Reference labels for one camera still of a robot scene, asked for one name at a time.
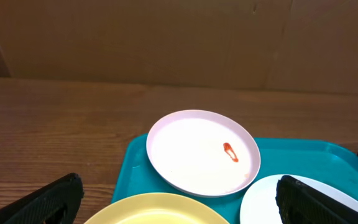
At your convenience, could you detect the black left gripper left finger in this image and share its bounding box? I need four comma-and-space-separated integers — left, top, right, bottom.
0, 173, 84, 224

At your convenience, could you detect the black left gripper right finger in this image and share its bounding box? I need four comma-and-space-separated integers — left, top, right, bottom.
275, 175, 358, 224

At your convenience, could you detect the white plate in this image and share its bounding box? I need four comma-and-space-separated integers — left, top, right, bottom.
239, 174, 358, 224

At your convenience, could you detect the pink plate with ketchup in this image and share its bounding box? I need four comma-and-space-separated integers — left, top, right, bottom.
146, 110, 262, 197

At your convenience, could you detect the teal plastic tray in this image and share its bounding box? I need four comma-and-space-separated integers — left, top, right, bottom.
112, 134, 358, 223

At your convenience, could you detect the yellow plate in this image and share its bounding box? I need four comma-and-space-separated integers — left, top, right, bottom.
85, 193, 228, 224

